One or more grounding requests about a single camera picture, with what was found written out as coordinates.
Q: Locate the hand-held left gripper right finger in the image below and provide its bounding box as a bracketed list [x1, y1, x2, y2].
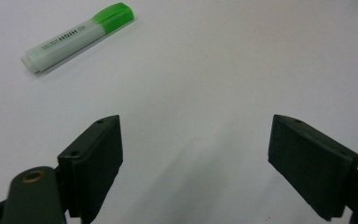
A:
[268, 114, 358, 222]

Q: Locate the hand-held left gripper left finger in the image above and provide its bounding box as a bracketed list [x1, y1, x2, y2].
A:
[57, 114, 124, 224]

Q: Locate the green highlighter pen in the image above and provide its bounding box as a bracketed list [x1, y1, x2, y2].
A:
[21, 2, 135, 75]

